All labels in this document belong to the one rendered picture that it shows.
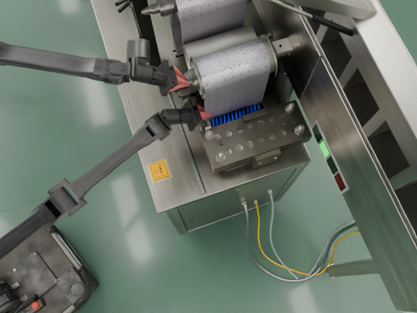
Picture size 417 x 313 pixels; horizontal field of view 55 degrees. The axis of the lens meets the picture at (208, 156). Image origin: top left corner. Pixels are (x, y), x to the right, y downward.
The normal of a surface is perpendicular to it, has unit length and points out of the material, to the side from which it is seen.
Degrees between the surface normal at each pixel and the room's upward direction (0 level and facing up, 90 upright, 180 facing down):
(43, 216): 58
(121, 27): 0
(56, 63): 16
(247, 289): 0
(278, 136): 0
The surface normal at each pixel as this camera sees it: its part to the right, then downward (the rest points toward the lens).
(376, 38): -0.01, -0.31
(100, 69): 0.15, -0.08
